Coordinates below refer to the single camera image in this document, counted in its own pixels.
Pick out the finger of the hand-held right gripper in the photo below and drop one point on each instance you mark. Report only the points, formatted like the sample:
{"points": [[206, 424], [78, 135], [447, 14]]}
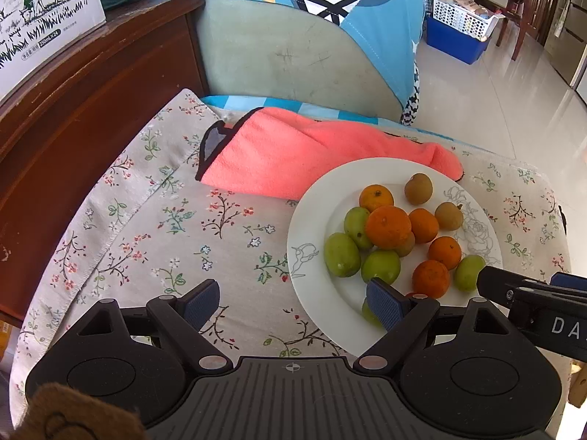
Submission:
{"points": [[497, 282], [571, 282]]}

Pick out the white milk carton box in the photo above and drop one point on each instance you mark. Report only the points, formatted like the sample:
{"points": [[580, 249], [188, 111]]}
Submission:
{"points": [[46, 23]]}

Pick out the houndstooth sofa cover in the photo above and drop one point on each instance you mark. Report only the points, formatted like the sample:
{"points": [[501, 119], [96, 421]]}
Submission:
{"points": [[412, 101]]}

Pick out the white plate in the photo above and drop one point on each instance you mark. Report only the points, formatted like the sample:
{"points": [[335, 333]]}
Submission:
{"points": [[316, 220]]}

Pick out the silver refrigerator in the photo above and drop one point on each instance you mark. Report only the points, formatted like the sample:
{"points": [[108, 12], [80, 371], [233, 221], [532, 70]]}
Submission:
{"points": [[571, 36]]}

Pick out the brown fuzzy cloth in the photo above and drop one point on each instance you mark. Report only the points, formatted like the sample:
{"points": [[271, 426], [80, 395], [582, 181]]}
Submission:
{"points": [[78, 415]]}

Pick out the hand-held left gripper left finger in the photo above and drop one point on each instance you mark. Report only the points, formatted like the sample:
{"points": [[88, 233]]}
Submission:
{"points": [[202, 305]]}

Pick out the floral cloth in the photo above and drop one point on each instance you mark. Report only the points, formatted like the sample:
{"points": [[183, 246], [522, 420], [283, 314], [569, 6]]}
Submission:
{"points": [[160, 238]]}

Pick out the brown wooden cabinet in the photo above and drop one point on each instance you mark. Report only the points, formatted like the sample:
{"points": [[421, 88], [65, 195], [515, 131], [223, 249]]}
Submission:
{"points": [[82, 123]]}

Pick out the blue plastic bin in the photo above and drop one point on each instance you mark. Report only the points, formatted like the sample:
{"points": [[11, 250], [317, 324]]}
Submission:
{"points": [[454, 43]]}

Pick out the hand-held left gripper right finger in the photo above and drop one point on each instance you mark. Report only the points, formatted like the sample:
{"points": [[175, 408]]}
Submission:
{"points": [[385, 305]]}

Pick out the orange mandarin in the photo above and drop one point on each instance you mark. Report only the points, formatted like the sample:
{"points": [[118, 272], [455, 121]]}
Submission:
{"points": [[387, 227], [425, 225], [445, 253], [430, 278], [376, 197]]}

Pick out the green jujube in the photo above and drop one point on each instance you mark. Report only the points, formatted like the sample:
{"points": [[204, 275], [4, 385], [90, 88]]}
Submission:
{"points": [[468, 272], [357, 227], [380, 266], [369, 314], [341, 254]]}

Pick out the pink towel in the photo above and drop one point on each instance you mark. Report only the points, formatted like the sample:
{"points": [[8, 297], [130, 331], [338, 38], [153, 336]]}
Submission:
{"points": [[298, 156]]}

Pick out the open cardboard box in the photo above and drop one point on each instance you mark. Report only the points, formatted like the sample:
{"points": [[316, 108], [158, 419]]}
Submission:
{"points": [[578, 385]]}

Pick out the brown kiwi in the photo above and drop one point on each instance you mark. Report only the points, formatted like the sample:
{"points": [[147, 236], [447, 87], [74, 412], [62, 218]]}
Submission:
{"points": [[448, 215], [418, 188], [407, 245]]}

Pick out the white plastic basket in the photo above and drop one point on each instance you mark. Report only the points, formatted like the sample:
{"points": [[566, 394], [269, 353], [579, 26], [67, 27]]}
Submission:
{"points": [[463, 16]]}

